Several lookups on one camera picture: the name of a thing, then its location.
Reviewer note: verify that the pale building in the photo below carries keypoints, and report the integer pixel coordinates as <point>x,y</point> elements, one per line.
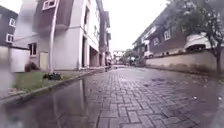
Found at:
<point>117,55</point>

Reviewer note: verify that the group of trees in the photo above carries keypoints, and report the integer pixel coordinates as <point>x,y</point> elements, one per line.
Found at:
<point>131,56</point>

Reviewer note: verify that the grey brick paved road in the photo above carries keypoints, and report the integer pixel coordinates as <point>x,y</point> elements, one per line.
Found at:
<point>143,100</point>

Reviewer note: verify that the white and brown building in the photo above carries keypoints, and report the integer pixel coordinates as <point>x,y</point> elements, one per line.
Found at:
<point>68,43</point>

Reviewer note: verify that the brown building with white windows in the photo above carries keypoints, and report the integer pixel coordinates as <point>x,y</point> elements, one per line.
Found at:
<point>168,41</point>

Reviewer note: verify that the pale pole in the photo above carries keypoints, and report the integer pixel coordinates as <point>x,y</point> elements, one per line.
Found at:
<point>51,43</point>

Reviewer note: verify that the concrete kerb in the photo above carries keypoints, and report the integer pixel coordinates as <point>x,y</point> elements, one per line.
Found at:
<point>50,88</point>

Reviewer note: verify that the puddle of water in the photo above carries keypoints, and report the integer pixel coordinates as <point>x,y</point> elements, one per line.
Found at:
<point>53,110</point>

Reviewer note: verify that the bush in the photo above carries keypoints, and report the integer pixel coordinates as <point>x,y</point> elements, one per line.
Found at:
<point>31,66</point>

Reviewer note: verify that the grass patch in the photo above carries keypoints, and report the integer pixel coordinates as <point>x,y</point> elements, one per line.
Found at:
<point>31,80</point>

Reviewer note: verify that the tree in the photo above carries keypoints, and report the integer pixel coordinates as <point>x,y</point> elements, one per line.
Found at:
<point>218,50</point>

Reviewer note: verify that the dark grey building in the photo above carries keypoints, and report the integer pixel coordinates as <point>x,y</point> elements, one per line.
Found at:
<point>7,25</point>

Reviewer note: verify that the pale boundary wall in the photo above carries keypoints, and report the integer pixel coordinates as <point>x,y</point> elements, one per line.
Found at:
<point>183,61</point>

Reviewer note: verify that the white wall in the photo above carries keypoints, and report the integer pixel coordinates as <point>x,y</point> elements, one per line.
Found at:
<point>16,60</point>

